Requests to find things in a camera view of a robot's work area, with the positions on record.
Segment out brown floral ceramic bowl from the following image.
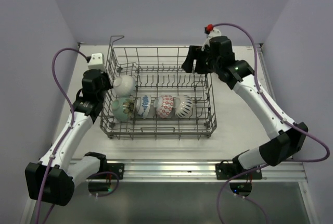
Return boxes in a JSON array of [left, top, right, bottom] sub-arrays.
[[123, 98, 136, 118]]

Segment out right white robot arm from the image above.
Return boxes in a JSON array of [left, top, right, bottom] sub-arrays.
[[182, 36, 308, 179]]

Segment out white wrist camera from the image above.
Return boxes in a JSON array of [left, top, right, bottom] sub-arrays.
[[87, 53, 106, 72], [201, 24, 222, 51]]

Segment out red diamond pattern bowl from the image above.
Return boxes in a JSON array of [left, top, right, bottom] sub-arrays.
[[153, 95, 174, 119]]

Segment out grey wire dish rack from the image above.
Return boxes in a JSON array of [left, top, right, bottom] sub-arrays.
[[100, 35, 217, 139]]

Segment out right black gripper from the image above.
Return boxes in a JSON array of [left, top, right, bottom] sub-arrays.
[[181, 44, 221, 73]]

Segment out pale green ceramic bowl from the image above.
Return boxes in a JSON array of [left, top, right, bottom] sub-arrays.
[[111, 97, 128, 121]]

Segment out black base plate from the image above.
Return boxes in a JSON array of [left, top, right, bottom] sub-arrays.
[[215, 160, 263, 180], [95, 163, 125, 180]]

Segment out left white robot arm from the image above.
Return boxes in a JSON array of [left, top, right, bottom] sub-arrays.
[[25, 69, 112, 206]]

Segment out blue floral white bowl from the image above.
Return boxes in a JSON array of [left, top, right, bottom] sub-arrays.
[[136, 95, 151, 119]]

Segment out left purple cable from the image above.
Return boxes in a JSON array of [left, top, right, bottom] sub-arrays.
[[33, 48, 91, 224]]

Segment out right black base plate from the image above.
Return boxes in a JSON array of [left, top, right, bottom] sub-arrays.
[[215, 160, 263, 180]]

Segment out aluminium mounting rail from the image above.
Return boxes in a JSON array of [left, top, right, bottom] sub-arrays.
[[107, 159, 307, 182]]

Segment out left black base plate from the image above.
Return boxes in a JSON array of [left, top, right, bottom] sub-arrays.
[[95, 163, 125, 180]]

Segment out white ribbed ceramic bowl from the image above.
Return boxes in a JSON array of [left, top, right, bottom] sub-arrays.
[[113, 75, 136, 97]]

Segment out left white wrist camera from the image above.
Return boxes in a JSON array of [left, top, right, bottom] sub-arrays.
[[87, 53, 106, 72]]

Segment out white bowl dark stripes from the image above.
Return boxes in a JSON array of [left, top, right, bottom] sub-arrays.
[[174, 95, 193, 118]]

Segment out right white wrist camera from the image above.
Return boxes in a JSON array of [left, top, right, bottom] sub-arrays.
[[201, 24, 222, 51]]

